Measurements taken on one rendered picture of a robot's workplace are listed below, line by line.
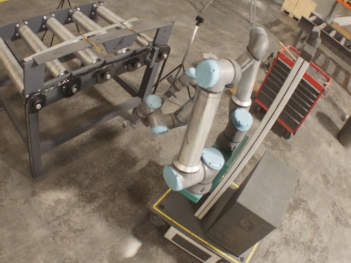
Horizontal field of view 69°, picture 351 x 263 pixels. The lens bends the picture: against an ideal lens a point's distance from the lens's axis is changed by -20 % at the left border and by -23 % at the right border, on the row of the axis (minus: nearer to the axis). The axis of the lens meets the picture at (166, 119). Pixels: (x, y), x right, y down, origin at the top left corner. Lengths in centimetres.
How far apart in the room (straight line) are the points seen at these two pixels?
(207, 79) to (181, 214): 122
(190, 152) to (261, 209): 63
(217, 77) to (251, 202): 87
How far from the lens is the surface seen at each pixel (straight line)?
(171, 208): 224
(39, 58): 179
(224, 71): 130
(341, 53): 645
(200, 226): 224
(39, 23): 285
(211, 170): 171
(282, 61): 354
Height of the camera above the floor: 219
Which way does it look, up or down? 42 degrees down
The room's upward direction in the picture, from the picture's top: 22 degrees clockwise
